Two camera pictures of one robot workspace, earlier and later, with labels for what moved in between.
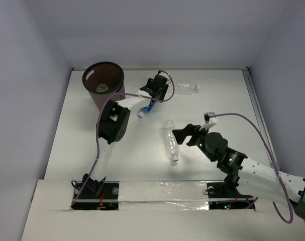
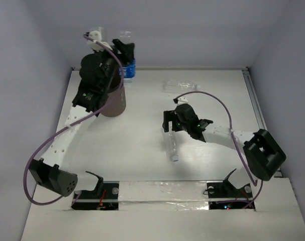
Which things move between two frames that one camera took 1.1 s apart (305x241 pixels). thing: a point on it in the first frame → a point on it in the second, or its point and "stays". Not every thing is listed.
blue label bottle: x=145 y=109 → x=129 y=69
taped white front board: x=163 y=195 stays
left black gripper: x=151 y=88 → x=119 y=50
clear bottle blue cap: x=172 y=145 stays
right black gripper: x=190 y=129 → x=169 y=116
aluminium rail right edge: x=261 y=119 stays
